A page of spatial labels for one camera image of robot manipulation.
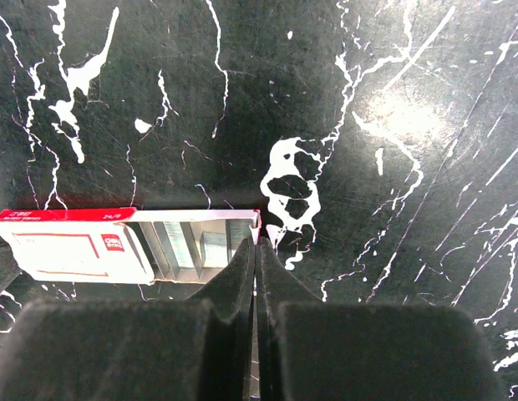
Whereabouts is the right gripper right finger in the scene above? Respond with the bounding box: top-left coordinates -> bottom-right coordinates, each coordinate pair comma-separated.
257,238 -> 505,400

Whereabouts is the red white staple box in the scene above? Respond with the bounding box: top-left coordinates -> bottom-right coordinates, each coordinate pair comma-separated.
0,206 -> 155,286

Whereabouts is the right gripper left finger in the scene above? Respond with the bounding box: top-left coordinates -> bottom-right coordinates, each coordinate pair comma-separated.
0,238 -> 256,400

